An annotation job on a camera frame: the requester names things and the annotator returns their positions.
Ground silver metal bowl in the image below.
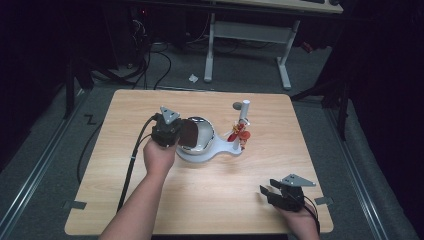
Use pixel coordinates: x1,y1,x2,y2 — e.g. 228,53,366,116
181,115,216,155

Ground metal floor rail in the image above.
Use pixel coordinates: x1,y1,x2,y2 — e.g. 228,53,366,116
324,108,392,240
0,89,92,236

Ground black stand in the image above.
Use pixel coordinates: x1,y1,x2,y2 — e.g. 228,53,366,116
62,54,96,120
289,78,352,142

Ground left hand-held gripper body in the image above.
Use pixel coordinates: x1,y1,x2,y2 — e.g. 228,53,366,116
150,105,185,149

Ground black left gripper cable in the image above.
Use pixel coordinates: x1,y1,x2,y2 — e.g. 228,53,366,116
116,112,163,213

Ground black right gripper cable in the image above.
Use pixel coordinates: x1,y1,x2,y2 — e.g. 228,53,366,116
299,194,322,235

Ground white stand with post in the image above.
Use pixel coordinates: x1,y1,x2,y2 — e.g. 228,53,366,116
175,99,252,164

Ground red keychain ornament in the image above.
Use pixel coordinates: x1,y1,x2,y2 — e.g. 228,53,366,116
226,120,252,151

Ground grey tape piece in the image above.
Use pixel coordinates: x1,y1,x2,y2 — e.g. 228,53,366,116
62,199,88,211
313,196,334,206

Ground person's right hand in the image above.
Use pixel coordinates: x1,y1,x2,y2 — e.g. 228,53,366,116
275,202,322,240

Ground white-legged desk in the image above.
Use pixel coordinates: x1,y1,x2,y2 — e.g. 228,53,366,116
202,0,345,91

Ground black floor cables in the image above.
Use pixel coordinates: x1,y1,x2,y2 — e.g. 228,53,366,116
131,16,173,91

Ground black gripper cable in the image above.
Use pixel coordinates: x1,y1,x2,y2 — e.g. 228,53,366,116
299,194,322,235
116,112,163,213

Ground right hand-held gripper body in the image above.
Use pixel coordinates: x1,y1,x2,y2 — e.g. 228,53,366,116
266,173,317,213

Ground person's left hand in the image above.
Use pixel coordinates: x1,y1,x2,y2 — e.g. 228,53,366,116
142,137,178,178

